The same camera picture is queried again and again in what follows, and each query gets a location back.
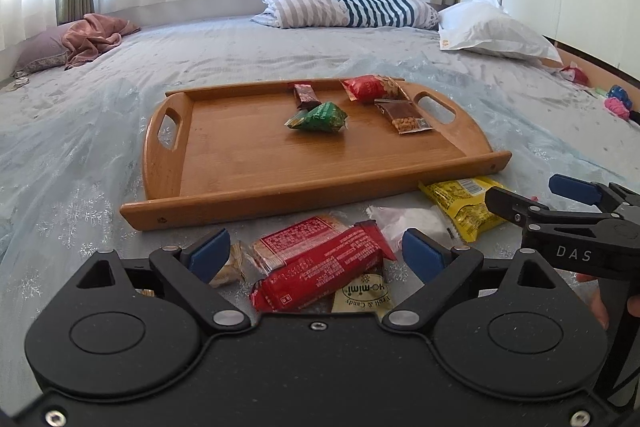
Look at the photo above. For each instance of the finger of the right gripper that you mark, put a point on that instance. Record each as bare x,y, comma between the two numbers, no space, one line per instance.
514,208
606,197

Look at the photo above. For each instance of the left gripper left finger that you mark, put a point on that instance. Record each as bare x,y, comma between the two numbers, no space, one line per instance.
186,274

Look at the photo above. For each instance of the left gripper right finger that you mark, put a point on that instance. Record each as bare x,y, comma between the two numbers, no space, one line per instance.
446,275

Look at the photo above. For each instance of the yellow snack packet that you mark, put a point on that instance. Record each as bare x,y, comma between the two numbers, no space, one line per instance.
463,202

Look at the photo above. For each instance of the long red wafer bar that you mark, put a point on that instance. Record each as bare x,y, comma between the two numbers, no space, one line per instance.
323,269

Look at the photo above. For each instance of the brown almond chocolate bar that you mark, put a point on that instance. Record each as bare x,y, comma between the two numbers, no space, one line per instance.
403,116

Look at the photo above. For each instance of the green snack packet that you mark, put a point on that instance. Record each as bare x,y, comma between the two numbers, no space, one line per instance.
326,117

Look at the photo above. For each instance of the clear wrapped biscuit pack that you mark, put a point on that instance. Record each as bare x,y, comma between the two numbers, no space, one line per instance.
240,267

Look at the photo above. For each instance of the white pink candy packet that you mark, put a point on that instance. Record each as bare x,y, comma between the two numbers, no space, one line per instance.
393,222

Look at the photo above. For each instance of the red label cracker pack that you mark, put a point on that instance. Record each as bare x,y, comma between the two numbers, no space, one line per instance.
275,250

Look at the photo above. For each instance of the gold cherry drop sachet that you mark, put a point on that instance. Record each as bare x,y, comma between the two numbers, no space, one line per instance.
368,293

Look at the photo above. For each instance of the pink toy on bedside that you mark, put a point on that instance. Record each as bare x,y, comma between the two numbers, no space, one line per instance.
618,102

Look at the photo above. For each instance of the wooden serving tray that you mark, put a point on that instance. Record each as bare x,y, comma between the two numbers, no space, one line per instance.
219,154

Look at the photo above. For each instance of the red white small toy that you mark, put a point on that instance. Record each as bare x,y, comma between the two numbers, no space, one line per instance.
574,74

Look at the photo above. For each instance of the light blue snowflake sheer cloth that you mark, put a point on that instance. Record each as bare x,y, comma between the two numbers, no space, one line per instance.
51,225

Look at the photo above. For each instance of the grey bed sheet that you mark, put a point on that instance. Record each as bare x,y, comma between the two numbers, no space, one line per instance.
250,46

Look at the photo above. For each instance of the white pillow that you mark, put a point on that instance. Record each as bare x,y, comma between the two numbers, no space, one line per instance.
483,26

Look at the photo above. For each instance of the red peanut snack bag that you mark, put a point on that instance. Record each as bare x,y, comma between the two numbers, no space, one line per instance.
369,88

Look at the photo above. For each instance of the small dark red snack bar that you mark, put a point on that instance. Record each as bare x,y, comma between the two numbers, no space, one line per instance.
305,97

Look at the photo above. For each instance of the pink crumpled cloth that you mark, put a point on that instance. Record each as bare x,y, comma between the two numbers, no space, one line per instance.
94,35

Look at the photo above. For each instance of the mauve pillow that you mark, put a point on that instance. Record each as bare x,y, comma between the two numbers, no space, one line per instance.
42,52

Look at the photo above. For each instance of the striped pillow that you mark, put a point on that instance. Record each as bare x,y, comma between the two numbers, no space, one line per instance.
289,14

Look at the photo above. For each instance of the wooden bed frame edge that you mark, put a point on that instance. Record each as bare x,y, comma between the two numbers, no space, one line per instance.
599,73

